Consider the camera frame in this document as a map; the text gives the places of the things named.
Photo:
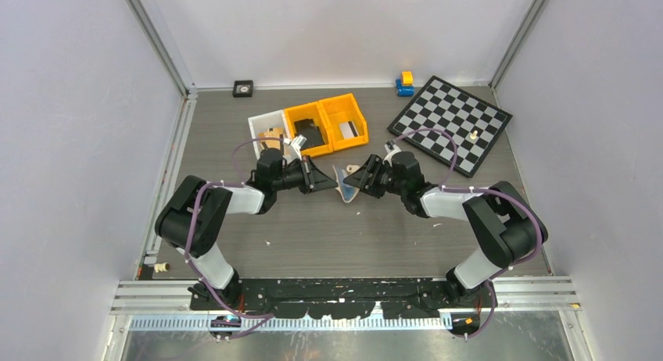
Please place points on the right orange plastic bin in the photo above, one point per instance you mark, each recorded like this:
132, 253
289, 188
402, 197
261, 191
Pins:
344, 108

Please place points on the middle orange plastic bin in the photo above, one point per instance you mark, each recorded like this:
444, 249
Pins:
315, 111

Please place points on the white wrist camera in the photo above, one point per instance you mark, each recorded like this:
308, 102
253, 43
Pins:
391, 149
298, 142

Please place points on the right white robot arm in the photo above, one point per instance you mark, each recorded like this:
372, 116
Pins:
507, 230

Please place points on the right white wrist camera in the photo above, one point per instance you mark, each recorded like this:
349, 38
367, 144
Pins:
391, 149

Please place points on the blue yellow toy car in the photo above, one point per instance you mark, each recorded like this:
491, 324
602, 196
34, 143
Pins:
404, 84

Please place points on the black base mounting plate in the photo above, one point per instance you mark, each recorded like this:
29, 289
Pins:
342, 298

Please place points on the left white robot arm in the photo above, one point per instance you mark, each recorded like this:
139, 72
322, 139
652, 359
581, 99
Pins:
192, 218

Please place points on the small beige chess piece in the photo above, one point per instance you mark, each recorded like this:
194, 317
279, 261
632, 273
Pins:
161, 267

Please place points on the black white chessboard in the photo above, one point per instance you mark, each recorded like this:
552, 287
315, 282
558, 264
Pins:
440, 118

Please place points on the gold cards in white bin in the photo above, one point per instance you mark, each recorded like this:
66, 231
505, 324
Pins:
272, 138

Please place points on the beige leather card holder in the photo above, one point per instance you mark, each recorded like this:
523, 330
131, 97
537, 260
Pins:
348, 192

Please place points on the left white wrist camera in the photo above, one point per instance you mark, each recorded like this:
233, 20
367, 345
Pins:
298, 142

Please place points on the small black square box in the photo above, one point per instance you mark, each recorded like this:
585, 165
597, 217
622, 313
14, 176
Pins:
243, 89

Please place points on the white striped card in bin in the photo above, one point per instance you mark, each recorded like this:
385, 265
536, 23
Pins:
349, 130

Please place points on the black cards in orange bin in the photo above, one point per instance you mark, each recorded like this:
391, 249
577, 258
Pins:
311, 131

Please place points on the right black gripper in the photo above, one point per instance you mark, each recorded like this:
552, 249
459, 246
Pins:
360, 179

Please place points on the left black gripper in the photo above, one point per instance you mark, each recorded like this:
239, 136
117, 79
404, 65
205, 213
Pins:
318, 180

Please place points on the white plastic bin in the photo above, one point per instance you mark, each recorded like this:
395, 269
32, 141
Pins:
262, 122

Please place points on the orange plastic bin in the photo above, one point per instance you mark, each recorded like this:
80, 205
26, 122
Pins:
344, 108
315, 111

